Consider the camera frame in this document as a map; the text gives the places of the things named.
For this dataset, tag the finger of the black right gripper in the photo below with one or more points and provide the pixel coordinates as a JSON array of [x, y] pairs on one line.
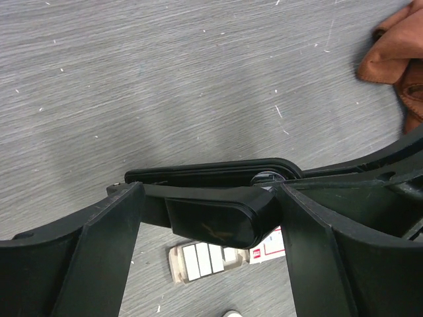
[[393, 170]]

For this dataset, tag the black stapler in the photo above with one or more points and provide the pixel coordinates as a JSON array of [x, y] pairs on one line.
[[226, 203]]

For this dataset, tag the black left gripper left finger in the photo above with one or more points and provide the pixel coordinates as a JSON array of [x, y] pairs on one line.
[[75, 266]]

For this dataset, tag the silver staple strips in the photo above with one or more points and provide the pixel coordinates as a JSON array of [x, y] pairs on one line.
[[202, 260]]

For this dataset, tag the orange brown cloth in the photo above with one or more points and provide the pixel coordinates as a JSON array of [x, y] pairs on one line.
[[396, 59]]

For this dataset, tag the red white staple box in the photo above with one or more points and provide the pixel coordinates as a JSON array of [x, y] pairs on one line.
[[270, 248]]

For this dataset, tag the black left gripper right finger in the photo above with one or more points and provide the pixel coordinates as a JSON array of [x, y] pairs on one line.
[[339, 267]]

